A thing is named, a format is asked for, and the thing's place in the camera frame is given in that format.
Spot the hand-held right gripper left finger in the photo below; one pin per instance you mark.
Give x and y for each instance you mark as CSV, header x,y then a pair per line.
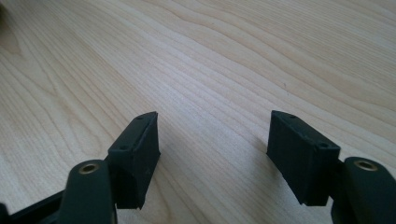
x,y
134,158

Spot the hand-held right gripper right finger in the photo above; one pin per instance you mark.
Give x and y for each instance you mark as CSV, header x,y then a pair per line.
x,y
300,158

